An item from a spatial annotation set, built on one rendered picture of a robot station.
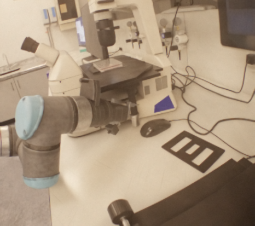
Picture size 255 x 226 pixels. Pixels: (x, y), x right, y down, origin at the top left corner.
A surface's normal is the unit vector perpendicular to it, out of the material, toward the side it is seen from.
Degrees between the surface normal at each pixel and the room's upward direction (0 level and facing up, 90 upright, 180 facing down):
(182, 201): 0
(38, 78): 90
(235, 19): 92
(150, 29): 90
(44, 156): 85
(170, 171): 0
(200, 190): 0
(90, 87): 65
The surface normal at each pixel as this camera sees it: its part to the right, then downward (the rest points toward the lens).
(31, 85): 0.38, 0.33
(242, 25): -0.91, 0.33
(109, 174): -0.15, -0.90
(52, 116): 0.77, -0.06
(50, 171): 0.80, 0.22
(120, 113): 0.50, 0.15
